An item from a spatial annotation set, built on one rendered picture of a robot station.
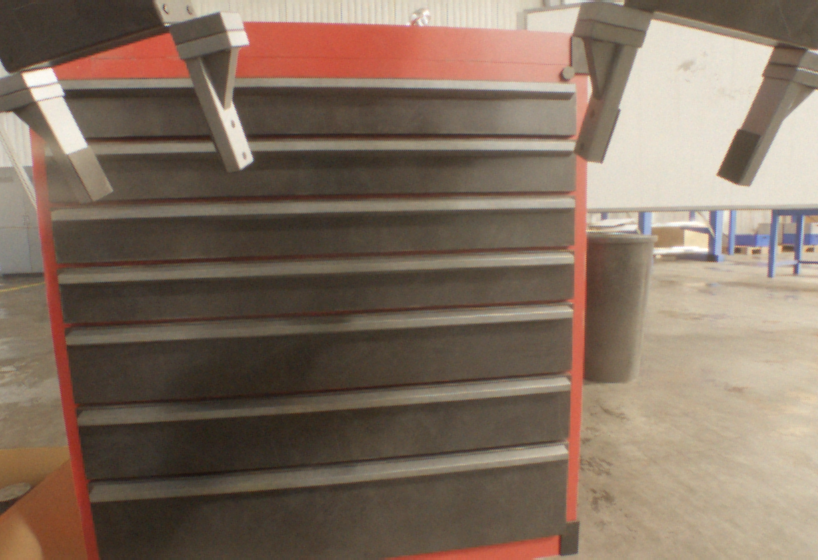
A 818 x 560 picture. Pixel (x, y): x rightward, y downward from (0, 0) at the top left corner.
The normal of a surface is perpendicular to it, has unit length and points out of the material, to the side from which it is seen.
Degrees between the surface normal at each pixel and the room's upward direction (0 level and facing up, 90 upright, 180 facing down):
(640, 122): 90
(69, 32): 113
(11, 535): 42
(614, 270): 94
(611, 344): 94
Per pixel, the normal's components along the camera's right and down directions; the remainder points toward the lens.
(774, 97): -0.99, -0.09
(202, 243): 0.14, 0.12
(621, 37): 0.07, 0.51
